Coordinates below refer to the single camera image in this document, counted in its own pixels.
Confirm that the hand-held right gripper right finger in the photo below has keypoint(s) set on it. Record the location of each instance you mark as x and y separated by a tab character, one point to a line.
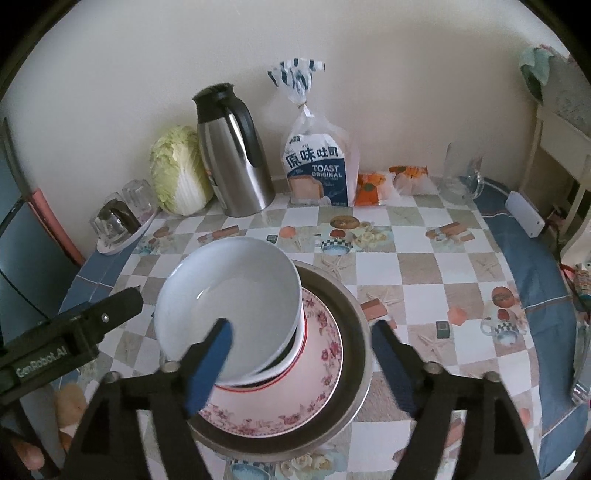
392	364

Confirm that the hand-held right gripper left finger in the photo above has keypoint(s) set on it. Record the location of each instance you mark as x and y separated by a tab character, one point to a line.
210	369

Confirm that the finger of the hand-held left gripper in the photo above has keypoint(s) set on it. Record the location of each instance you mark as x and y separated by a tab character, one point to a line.
115	309

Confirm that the stainless steel round plate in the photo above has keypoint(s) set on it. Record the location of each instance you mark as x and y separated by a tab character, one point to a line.
355	350

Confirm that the floral rimmed round plate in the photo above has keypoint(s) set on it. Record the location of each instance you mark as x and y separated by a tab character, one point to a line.
318	369

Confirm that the large white bowl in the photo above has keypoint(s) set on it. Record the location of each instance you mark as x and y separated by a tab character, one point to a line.
240	295

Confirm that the red rimmed tomato print bowl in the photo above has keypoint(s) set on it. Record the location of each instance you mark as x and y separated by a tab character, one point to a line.
299	346

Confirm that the person's left hand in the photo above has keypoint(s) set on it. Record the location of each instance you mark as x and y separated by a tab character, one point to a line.
27	454

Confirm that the upturned clear glass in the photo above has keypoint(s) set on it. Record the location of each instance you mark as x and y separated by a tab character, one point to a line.
138	196
113	224

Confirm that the checkered printed tablecloth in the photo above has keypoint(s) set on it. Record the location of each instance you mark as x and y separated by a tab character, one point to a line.
415	267

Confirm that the blue pink-edged chair back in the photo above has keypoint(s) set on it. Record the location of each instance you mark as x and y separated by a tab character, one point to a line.
18	240

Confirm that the napa cabbage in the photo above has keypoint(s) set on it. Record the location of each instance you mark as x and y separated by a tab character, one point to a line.
178	175

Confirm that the blue table cloth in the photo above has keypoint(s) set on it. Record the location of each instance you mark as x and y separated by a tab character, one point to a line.
531	277

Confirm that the orange snack packet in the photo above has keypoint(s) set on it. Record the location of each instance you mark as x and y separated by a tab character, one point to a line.
411	177
371	189

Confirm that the stainless steel thermos jug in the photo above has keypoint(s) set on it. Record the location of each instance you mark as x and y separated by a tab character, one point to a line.
235	170

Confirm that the smartphone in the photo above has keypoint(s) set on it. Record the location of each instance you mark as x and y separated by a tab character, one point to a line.
581	383

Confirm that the clear glass mug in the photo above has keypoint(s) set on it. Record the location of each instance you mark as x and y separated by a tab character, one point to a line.
457	184

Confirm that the bagged toast bread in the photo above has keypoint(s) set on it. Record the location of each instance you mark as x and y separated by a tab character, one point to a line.
314	170

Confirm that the white plastic chair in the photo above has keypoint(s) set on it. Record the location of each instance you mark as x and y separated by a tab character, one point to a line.
554	138

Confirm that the grey patterned cushion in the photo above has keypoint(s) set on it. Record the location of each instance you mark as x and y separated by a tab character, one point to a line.
570	92

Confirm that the teal cloth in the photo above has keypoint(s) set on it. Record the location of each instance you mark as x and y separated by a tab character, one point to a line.
535	69

